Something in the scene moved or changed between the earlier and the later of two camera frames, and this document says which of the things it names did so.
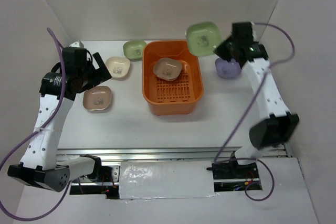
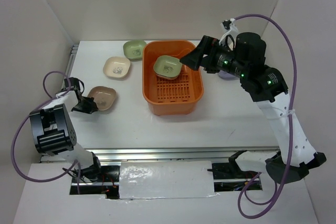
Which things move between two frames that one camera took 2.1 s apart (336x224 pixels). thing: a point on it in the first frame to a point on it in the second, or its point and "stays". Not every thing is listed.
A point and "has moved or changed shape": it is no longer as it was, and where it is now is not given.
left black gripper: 101,74 to 91,108
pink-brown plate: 97,98 has moved or changed shape
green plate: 133,50 stays
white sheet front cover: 166,179 stays
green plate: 202,38 to 167,66
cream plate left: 117,66 stays
